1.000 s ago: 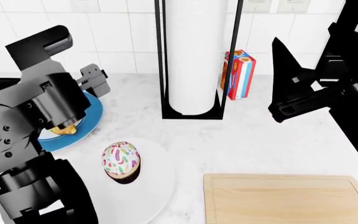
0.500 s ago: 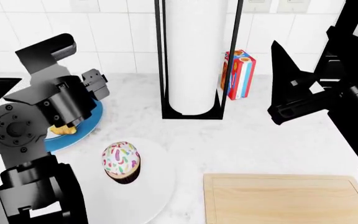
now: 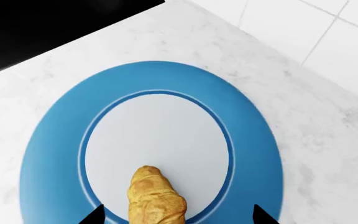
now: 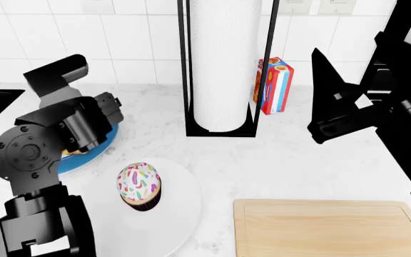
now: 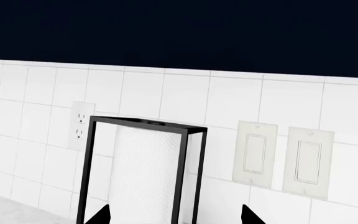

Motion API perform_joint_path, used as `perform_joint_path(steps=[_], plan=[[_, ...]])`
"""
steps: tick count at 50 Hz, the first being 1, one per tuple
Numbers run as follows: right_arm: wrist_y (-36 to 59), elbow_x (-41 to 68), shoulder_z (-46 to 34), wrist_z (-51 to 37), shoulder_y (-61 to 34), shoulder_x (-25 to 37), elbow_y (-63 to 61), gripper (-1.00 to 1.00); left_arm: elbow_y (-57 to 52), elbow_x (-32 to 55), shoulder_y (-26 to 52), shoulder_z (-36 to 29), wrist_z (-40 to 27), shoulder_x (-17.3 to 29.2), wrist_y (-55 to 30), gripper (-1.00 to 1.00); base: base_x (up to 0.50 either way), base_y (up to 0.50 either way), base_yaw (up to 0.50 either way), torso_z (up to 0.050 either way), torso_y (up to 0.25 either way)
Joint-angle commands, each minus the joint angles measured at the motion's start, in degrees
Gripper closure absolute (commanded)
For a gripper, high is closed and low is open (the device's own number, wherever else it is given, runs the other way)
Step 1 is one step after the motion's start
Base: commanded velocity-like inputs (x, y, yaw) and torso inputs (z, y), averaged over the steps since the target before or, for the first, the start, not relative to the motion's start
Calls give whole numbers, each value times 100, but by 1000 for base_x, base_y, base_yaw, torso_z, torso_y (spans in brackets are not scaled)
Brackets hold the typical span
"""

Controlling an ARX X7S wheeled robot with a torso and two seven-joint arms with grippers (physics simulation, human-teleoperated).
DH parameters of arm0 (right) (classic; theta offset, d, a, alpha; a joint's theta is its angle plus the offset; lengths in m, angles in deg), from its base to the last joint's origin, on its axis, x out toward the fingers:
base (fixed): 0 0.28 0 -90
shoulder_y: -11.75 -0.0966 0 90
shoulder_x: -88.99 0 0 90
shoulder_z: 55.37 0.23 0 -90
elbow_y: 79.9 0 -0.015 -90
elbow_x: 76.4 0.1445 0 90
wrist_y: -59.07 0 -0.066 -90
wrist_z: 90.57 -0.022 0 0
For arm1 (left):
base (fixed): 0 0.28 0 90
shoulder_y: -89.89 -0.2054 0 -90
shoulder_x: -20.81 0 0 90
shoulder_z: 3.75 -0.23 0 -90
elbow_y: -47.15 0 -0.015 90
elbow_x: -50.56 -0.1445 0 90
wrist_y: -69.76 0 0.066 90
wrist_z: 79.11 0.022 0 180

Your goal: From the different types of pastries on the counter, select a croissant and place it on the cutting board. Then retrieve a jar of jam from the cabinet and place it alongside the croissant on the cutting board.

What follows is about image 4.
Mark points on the golden croissant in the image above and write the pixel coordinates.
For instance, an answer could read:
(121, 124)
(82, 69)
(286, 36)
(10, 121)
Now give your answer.
(73, 152)

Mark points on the blue plate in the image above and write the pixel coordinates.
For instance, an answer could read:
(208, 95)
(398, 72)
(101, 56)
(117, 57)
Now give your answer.
(84, 163)

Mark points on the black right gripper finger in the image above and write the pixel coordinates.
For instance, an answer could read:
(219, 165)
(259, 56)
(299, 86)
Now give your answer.
(323, 132)
(328, 93)

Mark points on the light wooden cutting board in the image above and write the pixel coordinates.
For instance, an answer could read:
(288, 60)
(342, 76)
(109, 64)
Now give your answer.
(327, 230)

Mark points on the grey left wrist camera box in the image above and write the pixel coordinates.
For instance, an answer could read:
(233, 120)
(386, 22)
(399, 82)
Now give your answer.
(48, 83)

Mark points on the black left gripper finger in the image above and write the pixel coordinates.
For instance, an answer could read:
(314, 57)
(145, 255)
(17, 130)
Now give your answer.
(111, 108)

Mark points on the white paper towel roll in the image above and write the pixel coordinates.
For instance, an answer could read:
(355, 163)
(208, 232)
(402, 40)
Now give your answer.
(219, 67)

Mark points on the sprinkled white frosted cupcake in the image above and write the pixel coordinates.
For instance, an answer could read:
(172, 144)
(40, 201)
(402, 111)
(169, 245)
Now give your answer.
(139, 184)

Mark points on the black paper towel holder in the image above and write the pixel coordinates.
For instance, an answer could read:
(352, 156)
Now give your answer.
(219, 134)

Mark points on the red snack box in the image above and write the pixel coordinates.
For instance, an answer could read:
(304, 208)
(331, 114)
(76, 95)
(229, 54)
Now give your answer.
(278, 91)

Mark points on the white plate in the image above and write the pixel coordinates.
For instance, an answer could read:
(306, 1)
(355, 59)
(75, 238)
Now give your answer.
(177, 192)

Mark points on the white wall outlet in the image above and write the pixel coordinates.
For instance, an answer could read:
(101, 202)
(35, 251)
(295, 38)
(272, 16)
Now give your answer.
(335, 6)
(298, 5)

